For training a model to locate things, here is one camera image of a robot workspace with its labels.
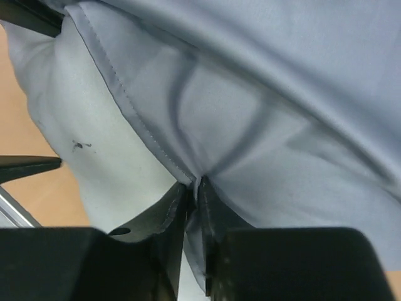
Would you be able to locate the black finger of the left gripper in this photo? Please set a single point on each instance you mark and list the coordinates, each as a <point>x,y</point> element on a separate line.
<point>16,167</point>

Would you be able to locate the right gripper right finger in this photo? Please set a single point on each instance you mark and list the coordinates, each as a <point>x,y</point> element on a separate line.
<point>243,262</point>

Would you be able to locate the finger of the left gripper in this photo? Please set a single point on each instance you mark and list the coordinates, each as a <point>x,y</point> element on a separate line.
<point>33,15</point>

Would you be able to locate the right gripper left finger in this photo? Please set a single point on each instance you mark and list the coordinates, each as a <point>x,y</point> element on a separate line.
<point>140,260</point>

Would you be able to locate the white pillow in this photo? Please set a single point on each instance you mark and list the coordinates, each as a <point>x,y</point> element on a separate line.
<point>68,100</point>

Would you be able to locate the grey pillowcase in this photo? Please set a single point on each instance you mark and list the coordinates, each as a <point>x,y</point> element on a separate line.
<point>290,108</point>

